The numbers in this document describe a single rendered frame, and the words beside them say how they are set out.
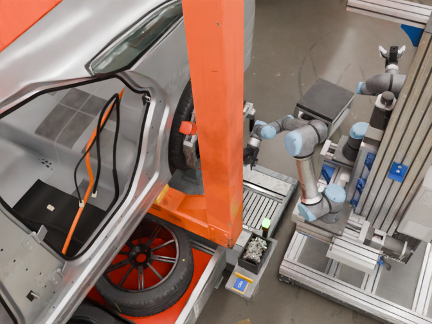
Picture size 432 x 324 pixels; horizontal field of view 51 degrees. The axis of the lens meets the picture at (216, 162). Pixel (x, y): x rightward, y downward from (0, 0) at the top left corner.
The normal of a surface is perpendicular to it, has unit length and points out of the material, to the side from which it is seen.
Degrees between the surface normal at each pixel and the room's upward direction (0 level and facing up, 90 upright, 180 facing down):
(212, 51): 90
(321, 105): 0
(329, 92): 0
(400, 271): 0
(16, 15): 90
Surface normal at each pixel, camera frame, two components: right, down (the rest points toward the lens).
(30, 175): 0.70, -0.07
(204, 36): -0.46, 0.72
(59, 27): 0.30, -0.52
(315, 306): -0.04, -0.61
